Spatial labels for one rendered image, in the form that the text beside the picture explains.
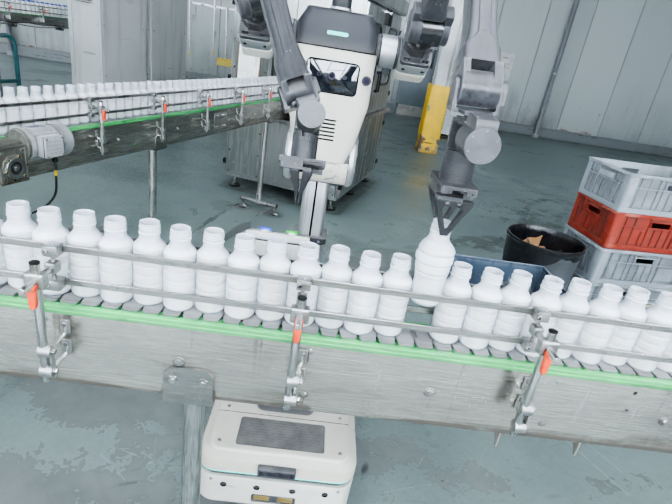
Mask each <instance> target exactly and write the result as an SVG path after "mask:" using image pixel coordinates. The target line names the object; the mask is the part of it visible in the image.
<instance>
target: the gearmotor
mask: <svg viewBox="0 0 672 504"><path fill-rule="evenodd" d="M74 144H75V141H74V136H73V134H72V132H71V131H70V130H69V128H68V127H66V126H65V125H64V124H61V123H51V124H43V125H40V124H37V125H29V126H23V127H16V128H12V129H10V130H9V131H8V132H7V133H6V135H5V138H0V185H1V186H2V187H3V186H7V185H11V184H15V183H19V182H24V181H28V180H30V178H29V177H30V176H29V166H28V162H31V161H36V160H41V159H49V158H52V162H54V175H55V192H54V195H53V197H52V198H51V200H50V201H49V202H48V203H47V204H46V205H44V206H48V205H49V204H50V203H51V202H52V201H53V200H54V198H55V196H56V194H57V190H58V179H57V176H58V170H57V162H58V158H57V157H58V156H63V155H65V154H69V153H70V152H71V151H72V150H73V148H74Z"/></svg>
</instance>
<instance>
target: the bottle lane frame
mask: <svg viewBox="0 0 672 504"><path fill-rule="evenodd" d="M18 295H19V294H16V295H15V296H8V295H0V374H3V375H11V376H20V377H28V378H37V379H42V376H39V373H38V372H39V367H40V359H39V357H38V356H37V355H36V350H37V347H38V341H37V332H36V323H35V314H34V310H31V309H30V308H29V306H28V300H27V298H23V297H19V296H18ZM61 298H62V297H61ZM61 298H60V299H61ZM60 299H58V300H57V301H47V300H44V307H45V317H46V326H47V336H48V343H49V344H53V343H54V342H55V341H56V340H57V339H58V338H59V337H60V336H61V334H62V333H61V329H60V319H68V320H70V326H71V333H70V334H67V335H66V336H65V337H64V339H71V340H72V351H73V352H72V353H69V354H68V355H67V356H66V357H65V358H64V360H63V361H62V362H61V363H60V364H59V366H58V368H59V373H58V374H56V375H55V377H52V379H51V380H54V381H62V382H71V383H79V384H88V385H96V386H105V387H113V388H122V389H130V390H139V391H147V392H155V393H163V372H164V371H165V370H166V369H167V368H169V367H170V366H171V365H175V366H183V367H191V368H200V369H207V370H208V371H209V372H210V373H211V374H212V375H213V376H214V387H213V399H215V400H223V401H232V402H240V403H249V404H257V405H265V406H274V407H282V408H283V401H284V394H285V386H286V379H287V372H288V364H289V357H290V350H291V342H292V335H293V332H290V331H283V330H282V327H281V326H280V327H279V329H278V330H274V329H266V328H263V327H262V324H260V325H259V327H250V326H243V322H242V321H241V322H240V323H239V324H238V325H235V324H227V323H223V319H222V318H221V320H220V321H219V322H211V321H204V320H203V316H201V317H200V318H199V319H198V320H196V319H188V318H183V313H182V314H181V315H180V316H179V317H172V316H164V315H163V310H162V311H161V312H160V313H159V314H157V315H156V314H149V313H143V312H142V310H143V308H142V309H141V310H139V311H138V312H133V311H125V310H122V307H123V305H122V306H121V307H120V308H118V309H109V308H102V307H101V305H102V303H103V302H102V303H101V304H100V305H98V306H97V307H94V306H86V305H81V302H82V300H81V301H80V302H78V303H77V304H70V303H62V302H60ZM300 349H307V350H308V356H307V363H303V365H302V367H301V368H305V376H304V381H302V385H301V384H300V385H299V388H298V395H297V396H298V397H300V400H299V403H297V404H296V406H291V409H299V410H308V411H316V412H325V413H333V414H342V415H350V416H359V417H367V418H376V419H384V420H393V421H401V422H410V423H418V424H426V425H435V426H443V427H452V428H460V429H469V430H477V431H486V432H494V433H503V434H509V431H510V429H511V427H510V423H511V420H512V419H514V418H515V416H516V413H515V411H516V407H514V404H515V401H516V398H517V396H518V395H522V392H523V390H521V389H520V388H521V385H522V383H523V380H524V377H529V378H530V377H531V374H532V371H533V369H534V366H535V364H536V363H532V362H529V360H528V359H527V358H526V361H525V362H524V361H517V360H512V359H510V357H509V356H508V355H507V356H508V358H507V359H501V358H494V357H492V356H491V354H490V353H489V356H488V357H485V356H477V355H474V354H473V353H472V351H470V354H462V353H456V352H455V351H454V350H453V348H451V349H452V351H451V352H446V351H438V350H436V348H435V347H434V346H433V349H432V350H430V349H423V348H418V347H417V346H416V344H414V346H413V347H407V346H399V345H398V343H397V341H395V344H394V345H391V344H383V343H379V341H378V339H376V341H375V342H368V341H361V340H360V338H359V336H357V338H356V340H352V339H344V338H341V337H340V334H337V337H329V336H322V335H321V332H319V331H318V334H317V335H313V334H305V333H302V335H301V342H300ZM562 363H563V362H562ZM616 370H617V369H616ZM617 371H618V370H617ZM652 375H653V374H652ZM531 403H532V404H533V406H534V407H535V412H534V413H533V415H532V416H530V419H529V421H528V424H527V425H528V430H527V431H526V433H518V435H520V436H528V437H537V438H545V439H553V440H562V441H570V442H579V443H587V444H596V445H604V446H613V447H621V448H630V449H638V450H647V451H655V452H664V453H672V378H671V380H665V379H658V378H656V377H655V376H654V375H653V378H650V377H642V376H639V375H637V374H636V373H635V375H626V374H621V373H620V372H619V371H618V372H617V373H611V372H604V371H602V370H601V369H600V368H599V371H595V370H587V369H584V368H583V367H582V366H581V368H580V369H579V368H571V367H567V366H565V364H564V363H563V366H556V365H550V367H549V369H548V371H547V373H546V374H545V375H542V374H541V377H540V379H539V382H538V385H537V387H536V390H535V392H534V395H533V397H532V400H531Z"/></svg>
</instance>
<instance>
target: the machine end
mask: <svg viewBox="0 0 672 504"><path fill-rule="evenodd" d="M287 3H288V7H289V11H290V15H291V18H292V19H297V20H298V19H299V18H300V16H301V15H302V14H303V12H304V11H305V9H306V8H307V6H308V5H315V6H321V7H326V8H330V6H332V0H287ZM232 4H233V5H235V10H234V27H233V43H232V60H231V74H228V78H237V64H238V51H239V41H240V39H239V33H238V31H239V25H240V19H241V18H240V15H239V13H238V10H237V7H236V4H235V1H234V0H232ZM409 5H410V3H408V2H407V1H406V0H352V7H351V9H352V12H356V13H362V14H368V15H372V16H373V17H374V20H375V23H376V26H377V29H378V32H379V34H380V33H381V34H388V35H394V36H398V37H399V35H401V32H402V31H400V28H401V23H402V18H401V16H402V17H406V16H407V15H408V10H409ZM392 71H393V69H388V68H382V67H377V66H375V69H374V75H373V81H372V87H371V93H370V99H369V104H368V109H367V112H366V115H365V117H364V120H363V123H362V126H361V128H360V131H359V134H358V137H357V138H358V142H359V144H358V150H357V154H358V156H357V158H356V165H355V174H354V176H353V180H352V181H353V182H352V184H351V185H350V186H349V187H344V186H336V185H330V186H329V193H328V199H329V200H328V201H329V205H327V206H326V210H327V211H335V210H336V208H335V207H333V206H332V202H333V201H337V200H338V199H339V198H340V197H342V196H343V195H344V194H347V195H354V192H353V191H351V189H352V188H353V187H354V186H355V185H357V184H358V183H359V182H360V181H362V182H369V180H368V179H366V177H367V176H368V175H369V174H370V173H372V172H373V170H374V168H375V163H377V161H378V159H376V157H377V152H378V147H379V141H380V136H381V131H382V125H384V123H385V121H384V114H385V113H387V112H389V110H390V108H386V107H385V106H386V104H387V98H388V95H390V91H389V88H390V82H391V77H392ZM263 76H265V77H267V76H269V77H270V76H276V71H275V68H274V56H272V58H270V59H266V58H261V66H260V77H263ZM289 128H290V117H286V118H282V119H277V120H275V122H273V123H269V124H268V135H267V146H266V157H265V167H264V178H263V183H264V184H268V185H272V186H276V187H280V188H284V189H288V190H292V191H294V188H293V184H292V179H291V178H290V179H289V178H285V176H284V175H283V167H280V161H278V159H279V154H282V155H285V152H284V150H285V148H286V141H287V134H288V130H289ZM262 131H263V123H260V124H256V125H252V126H247V127H243V128H239V129H234V130H230V131H227V143H226V157H223V162H224V163H225V170H226V173H225V174H227V175H231V176H233V182H229V186H232V187H240V183H237V182H236V178H237V177H239V178H243V179H247V180H251V181H255V182H258V176H259V165H260V154H261V143H262Z"/></svg>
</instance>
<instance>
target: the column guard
mask: <svg viewBox="0 0 672 504"><path fill-rule="evenodd" d="M449 91H450V86H449V87H446V86H440V85H434V84H432V83H428V87H427V92H426V97H425V101H424V106H423V110H422V115H421V120H420V124H419V130H418V136H417V140H416V143H415V147H413V148H414V150H415V151H418V152H422V153H429V154H437V148H438V144H439V139H440V135H441V131H442V127H443V123H444V118H445V114H446V110H447V108H446V106H447V101H448V96H449Z"/></svg>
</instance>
